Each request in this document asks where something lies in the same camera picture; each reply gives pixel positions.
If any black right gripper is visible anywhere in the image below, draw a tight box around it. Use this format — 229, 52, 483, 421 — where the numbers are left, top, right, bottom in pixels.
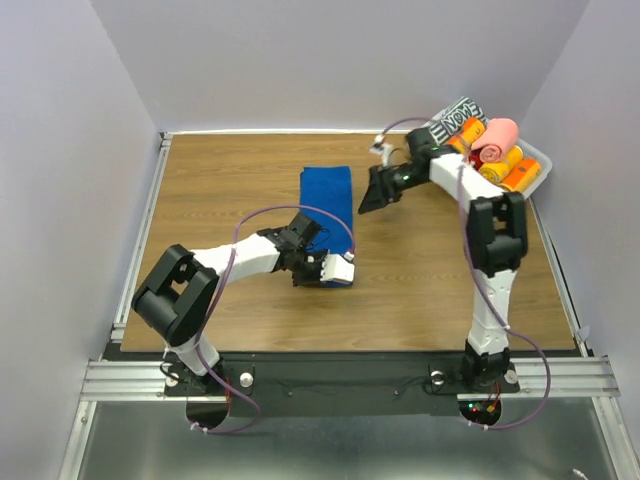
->
357, 163, 427, 215

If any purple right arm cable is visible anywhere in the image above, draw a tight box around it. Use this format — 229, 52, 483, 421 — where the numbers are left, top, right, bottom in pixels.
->
379, 117, 551, 431

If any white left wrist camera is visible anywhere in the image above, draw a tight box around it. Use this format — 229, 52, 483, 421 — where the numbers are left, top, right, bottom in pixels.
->
320, 252, 355, 285

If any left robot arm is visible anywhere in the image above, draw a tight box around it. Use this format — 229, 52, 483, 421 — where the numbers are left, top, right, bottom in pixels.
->
131, 212, 328, 394

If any aluminium frame rail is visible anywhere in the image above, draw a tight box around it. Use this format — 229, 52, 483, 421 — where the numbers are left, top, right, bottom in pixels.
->
81, 354, 620, 402

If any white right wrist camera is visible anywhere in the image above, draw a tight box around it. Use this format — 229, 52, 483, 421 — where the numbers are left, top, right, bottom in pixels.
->
369, 134, 396, 168

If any black white striped towel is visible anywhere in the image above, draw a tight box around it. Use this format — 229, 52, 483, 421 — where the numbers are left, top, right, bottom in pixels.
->
424, 96, 488, 145

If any pink towel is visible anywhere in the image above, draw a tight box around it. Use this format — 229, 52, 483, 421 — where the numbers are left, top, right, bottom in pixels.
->
472, 118, 519, 163

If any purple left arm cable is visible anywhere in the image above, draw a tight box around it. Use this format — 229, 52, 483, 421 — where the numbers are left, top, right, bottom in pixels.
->
192, 204, 357, 435

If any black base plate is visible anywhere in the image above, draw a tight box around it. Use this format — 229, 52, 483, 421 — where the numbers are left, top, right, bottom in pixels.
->
106, 352, 519, 429

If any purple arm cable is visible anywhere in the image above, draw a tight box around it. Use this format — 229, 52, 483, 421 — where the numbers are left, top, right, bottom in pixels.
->
379, 117, 551, 431
192, 204, 357, 435

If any orange rolled towel purple spot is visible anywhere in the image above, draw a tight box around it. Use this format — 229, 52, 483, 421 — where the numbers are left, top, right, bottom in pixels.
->
498, 158, 542, 193

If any white plastic basket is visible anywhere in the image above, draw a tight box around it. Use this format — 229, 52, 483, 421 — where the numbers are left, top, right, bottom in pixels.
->
427, 116, 552, 203

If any blue towel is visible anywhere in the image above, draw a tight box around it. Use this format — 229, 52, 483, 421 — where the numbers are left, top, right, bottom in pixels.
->
298, 166, 357, 290

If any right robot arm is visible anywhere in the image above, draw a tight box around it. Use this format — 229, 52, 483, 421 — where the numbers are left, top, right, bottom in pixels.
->
358, 127, 528, 390

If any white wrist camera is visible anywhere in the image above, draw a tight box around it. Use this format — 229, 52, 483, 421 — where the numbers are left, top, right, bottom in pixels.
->
320, 252, 355, 285
369, 134, 396, 168

